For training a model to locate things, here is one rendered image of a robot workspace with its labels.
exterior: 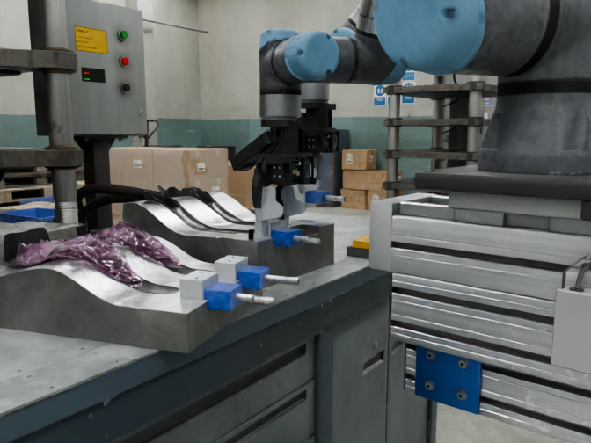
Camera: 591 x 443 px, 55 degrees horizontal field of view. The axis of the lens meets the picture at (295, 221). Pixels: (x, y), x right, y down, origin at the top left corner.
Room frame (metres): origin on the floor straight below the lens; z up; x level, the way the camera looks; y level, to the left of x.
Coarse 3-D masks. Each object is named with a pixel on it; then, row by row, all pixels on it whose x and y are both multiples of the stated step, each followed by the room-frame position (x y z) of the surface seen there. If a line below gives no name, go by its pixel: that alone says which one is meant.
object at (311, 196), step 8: (312, 184) 1.37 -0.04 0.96; (296, 192) 1.34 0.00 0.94; (304, 192) 1.33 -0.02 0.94; (312, 192) 1.32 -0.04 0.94; (320, 192) 1.31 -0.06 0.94; (328, 192) 1.34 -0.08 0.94; (304, 200) 1.33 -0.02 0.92; (312, 200) 1.32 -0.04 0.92; (320, 200) 1.31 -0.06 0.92; (328, 200) 1.34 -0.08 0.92; (336, 200) 1.30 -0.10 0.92; (344, 200) 1.30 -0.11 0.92
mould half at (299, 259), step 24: (216, 192) 1.37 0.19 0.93; (144, 216) 1.16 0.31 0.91; (168, 216) 1.16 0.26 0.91; (216, 216) 1.24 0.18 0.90; (240, 216) 1.28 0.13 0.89; (168, 240) 1.12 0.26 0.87; (192, 240) 1.08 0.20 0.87; (216, 240) 1.04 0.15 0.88; (240, 240) 1.00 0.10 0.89; (264, 240) 1.00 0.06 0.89; (264, 264) 1.00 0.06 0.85; (288, 264) 1.06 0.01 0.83; (312, 264) 1.12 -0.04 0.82
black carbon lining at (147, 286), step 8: (24, 232) 0.96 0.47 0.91; (32, 232) 0.97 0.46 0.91; (40, 232) 0.98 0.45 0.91; (8, 240) 0.92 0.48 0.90; (16, 240) 0.94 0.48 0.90; (24, 240) 0.96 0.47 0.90; (32, 240) 0.97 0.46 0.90; (48, 240) 0.99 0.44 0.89; (8, 248) 0.92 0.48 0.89; (16, 248) 0.94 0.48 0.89; (8, 256) 0.91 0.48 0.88; (16, 256) 0.94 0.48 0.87; (8, 264) 0.86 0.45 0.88; (40, 264) 0.84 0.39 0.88; (160, 264) 0.90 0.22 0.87; (184, 272) 0.91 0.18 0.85; (144, 280) 0.82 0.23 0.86; (136, 288) 0.80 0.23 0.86; (144, 288) 0.81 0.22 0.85; (152, 288) 0.81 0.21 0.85; (160, 288) 0.81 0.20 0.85; (168, 288) 0.81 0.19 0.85; (176, 288) 0.80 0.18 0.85
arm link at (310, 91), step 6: (306, 84) 1.31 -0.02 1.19; (312, 84) 1.31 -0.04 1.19; (318, 84) 1.31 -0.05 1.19; (324, 84) 1.32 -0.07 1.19; (306, 90) 1.31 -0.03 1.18; (312, 90) 1.31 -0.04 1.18; (318, 90) 1.31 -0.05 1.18; (324, 90) 1.32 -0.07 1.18; (306, 96) 1.31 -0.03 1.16; (312, 96) 1.31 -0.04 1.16; (318, 96) 1.31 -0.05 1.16; (324, 96) 1.32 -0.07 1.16; (324, 102) 1.32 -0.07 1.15
